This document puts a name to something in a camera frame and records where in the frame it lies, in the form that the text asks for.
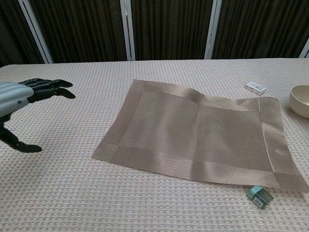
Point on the dark pleated partition panel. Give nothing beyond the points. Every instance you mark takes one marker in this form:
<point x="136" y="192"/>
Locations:
<point x="12" y="31"/>
<point x="169" y="29"/>
<point x="260" y="29"/>
<point x="82" y="29"/>

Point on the white partition frame post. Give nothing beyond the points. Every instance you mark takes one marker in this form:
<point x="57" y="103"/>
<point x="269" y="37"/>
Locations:
<point x="128" y="31"/>
<point x="212" y="31"/>
<point x="36" y="31"/>
<point x="304" y="49"/>

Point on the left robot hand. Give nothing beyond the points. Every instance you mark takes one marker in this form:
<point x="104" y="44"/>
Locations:
<point x="12" y="96"/>

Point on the green pencil sharpener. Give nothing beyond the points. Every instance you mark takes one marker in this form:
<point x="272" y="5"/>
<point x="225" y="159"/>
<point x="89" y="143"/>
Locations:
<point x="260" y="197"/>

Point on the pink bowl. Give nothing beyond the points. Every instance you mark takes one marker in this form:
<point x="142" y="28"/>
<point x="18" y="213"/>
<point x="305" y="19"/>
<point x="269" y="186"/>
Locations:
<point x="300" y="101"/>

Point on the pink woven tablecloth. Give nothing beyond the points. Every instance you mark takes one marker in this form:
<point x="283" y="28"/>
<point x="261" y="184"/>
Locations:
<point x="72" y="193"/>

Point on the brown woven placemat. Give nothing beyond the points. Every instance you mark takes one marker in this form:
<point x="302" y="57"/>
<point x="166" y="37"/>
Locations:
<point x="193" y="135"/>

